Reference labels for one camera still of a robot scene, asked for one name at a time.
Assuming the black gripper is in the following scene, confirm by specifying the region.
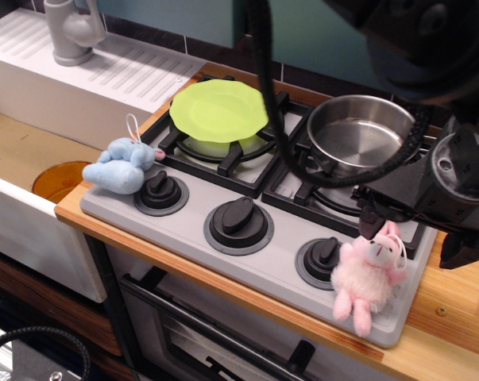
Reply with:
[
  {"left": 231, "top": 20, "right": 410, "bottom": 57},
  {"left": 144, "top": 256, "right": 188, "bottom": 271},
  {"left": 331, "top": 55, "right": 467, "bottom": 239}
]
[{"left": 357, "top": 117, "right": 479, "bottom": 270}]

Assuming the pink stuffed rabbit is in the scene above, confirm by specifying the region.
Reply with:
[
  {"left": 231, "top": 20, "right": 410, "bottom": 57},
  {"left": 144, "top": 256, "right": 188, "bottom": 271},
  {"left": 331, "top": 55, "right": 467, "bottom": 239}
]
[{"left": 330, "top": 221, "right": 408, "bottom": 337}]

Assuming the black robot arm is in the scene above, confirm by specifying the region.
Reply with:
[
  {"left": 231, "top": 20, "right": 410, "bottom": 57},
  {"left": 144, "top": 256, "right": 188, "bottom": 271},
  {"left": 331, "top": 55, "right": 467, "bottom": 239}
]
[{"left": 330, "top": 1, "right": 479, "bottom": 269}]

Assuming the right black stove knob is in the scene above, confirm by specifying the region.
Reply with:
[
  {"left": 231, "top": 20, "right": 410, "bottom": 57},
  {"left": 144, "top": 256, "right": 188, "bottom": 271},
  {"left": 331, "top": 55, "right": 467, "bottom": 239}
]
[{"left": 296, "top": 237, "right": 341, "bottom": 291}]

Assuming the black stove knob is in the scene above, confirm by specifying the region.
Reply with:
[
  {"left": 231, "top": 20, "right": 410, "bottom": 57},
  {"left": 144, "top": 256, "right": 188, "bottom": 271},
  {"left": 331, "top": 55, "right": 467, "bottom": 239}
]
[
  {"left": 134, "top": 171, "right": 189, "bottom": 217},
  {"left": 203, "top": 196, "right": 274, "bottom": 256},
  {"left": 296, "top": 237, "right": 341, "bottom": 291}
]

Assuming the stainless steel pan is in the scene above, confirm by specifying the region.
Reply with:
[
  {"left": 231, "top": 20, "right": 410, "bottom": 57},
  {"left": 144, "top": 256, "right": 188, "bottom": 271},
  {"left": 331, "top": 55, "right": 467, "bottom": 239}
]
[{"left": 307, "top": 94, "right": 415, "bottom": 178}]

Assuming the right black burner grate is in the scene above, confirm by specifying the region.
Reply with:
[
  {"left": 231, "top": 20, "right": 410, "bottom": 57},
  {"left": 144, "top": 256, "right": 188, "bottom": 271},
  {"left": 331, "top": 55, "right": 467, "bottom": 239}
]
[{"left": 261, "top": 114, "right": 433, "bottom": 261}]

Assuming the black burner grate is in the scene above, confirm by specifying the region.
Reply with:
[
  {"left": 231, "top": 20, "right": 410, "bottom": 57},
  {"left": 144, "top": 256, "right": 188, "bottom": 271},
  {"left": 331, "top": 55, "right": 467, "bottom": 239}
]
[
  {"left": 138, "top": 74, "right": 314, "bottom": 199},
  {"left": 261, "top": 114, "right": 433, "bottom": 261}
]

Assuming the middle black stove knob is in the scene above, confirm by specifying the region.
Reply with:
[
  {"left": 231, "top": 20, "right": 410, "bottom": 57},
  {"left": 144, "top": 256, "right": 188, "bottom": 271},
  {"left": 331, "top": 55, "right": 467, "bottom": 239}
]
[{"left": 203, "top": 196, "right": 274, "bottom": 256}]

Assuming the left black burner grate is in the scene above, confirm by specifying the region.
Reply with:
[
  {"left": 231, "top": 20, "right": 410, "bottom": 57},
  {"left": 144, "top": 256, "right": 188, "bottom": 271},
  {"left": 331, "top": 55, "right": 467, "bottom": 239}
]
[{"left": 138, "top": 74, "right": 314, "bottom": 199}]

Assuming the grey toy stove top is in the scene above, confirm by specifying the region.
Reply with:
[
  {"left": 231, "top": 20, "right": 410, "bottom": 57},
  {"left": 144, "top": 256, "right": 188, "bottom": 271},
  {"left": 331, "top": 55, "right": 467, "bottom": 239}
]
[{"left": 79, "top": 75, "right": 438, "bottom": 349}]

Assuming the green plastic plate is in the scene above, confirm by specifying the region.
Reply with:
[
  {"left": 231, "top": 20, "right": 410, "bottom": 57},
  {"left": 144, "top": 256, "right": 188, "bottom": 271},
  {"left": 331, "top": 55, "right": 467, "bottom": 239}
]
[{"left": 169, "top": 79, "right": 269, "bottom": 143}]

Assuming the left black stove knob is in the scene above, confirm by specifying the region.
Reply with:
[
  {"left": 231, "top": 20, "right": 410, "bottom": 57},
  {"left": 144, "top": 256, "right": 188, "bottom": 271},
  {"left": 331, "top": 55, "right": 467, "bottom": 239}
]
[{"left": 134, "top": 171, "right": 189, "bottom": 217}]

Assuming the toy oven door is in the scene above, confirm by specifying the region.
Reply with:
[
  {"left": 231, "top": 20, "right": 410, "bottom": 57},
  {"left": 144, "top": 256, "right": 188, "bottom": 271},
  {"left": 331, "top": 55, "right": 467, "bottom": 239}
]
[{"left": 119, "top": 268, "right": 351, "bottom": 380}]

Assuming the blue stuffed elephant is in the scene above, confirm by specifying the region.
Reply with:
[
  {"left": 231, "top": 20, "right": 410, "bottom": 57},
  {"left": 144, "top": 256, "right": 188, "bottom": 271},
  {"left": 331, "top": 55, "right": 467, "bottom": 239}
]
[{"left": 82, "top": 114, "right": 165, "bottom": 194}]

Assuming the white toy sink unit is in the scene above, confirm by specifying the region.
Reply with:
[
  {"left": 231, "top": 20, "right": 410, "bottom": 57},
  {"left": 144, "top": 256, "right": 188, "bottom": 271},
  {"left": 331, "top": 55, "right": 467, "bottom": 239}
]
[{"left": 0, "top": 8, "right": 204, "bottom": 302}]

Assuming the grey toy faucet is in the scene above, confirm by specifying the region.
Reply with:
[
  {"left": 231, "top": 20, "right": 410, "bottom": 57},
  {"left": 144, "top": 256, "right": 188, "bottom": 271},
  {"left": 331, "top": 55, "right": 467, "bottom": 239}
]
[{"left": 44, "top": 0, "right": 106, "bottom": 67}]

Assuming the black oven door handle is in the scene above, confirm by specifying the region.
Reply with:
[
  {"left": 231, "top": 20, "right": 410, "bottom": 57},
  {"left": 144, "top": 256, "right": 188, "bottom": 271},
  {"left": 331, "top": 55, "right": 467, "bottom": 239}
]
[{"left": 119, "top": 275, "right": 315, "bottom": 380}]

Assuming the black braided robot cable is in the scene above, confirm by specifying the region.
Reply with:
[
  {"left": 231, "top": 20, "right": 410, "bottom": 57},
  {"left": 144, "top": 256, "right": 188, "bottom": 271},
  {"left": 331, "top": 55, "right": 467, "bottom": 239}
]
[{"left": 245, "top": 0, "right": 431, "bottom": 190}]

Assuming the black braided cable lower left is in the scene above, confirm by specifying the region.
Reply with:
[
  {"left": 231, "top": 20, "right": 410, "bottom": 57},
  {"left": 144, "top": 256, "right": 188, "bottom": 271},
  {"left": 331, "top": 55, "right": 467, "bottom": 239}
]
[{"left": 0, "top": 325, "right": 91, "bottom": 381}]

